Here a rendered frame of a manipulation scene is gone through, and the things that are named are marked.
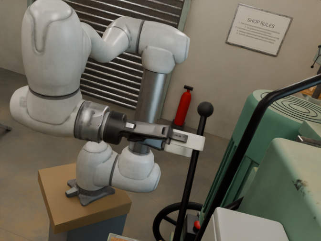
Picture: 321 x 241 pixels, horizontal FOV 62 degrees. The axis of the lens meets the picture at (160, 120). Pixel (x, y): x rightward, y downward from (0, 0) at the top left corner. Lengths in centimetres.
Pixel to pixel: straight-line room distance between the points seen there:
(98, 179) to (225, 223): 106
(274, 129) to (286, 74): 324
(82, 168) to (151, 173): 31
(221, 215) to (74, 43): 40
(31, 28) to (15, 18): 402
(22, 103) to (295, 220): 54
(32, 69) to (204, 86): 321
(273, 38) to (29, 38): 322
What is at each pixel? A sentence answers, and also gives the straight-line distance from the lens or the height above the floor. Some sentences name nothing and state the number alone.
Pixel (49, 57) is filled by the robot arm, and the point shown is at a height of 148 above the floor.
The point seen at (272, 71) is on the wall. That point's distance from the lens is 363.
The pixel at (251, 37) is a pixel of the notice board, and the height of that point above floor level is 139.
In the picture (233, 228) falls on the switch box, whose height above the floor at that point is 148.
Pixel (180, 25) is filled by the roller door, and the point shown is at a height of 131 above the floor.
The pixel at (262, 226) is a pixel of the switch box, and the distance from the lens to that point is 25.
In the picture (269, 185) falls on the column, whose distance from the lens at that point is 30.
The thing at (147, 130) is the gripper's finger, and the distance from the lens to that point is 53.
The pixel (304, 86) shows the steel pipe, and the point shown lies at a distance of 30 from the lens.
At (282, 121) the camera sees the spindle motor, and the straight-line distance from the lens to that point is 44.
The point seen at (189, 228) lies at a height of 101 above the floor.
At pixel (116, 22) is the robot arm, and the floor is 149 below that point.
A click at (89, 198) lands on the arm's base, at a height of 69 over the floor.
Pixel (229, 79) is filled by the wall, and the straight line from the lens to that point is 361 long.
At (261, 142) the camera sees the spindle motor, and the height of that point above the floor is 145.
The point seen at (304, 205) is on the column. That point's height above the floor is 151.
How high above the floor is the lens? 163
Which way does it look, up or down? 25 degrees down
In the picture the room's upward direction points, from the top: 15 degrees clockwise
